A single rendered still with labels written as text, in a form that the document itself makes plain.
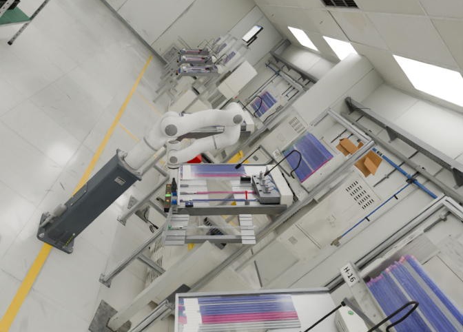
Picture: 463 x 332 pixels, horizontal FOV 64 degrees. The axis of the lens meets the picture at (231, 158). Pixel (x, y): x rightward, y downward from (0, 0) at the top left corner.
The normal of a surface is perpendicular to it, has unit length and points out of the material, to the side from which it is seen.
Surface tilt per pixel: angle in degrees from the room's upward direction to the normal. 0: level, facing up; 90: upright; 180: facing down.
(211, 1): 90
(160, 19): 90
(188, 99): 90
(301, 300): 44
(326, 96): 90
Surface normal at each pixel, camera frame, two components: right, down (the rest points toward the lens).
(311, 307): 0.06, -0.92
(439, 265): -0.67, -0.65
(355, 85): 0.12, 0.39
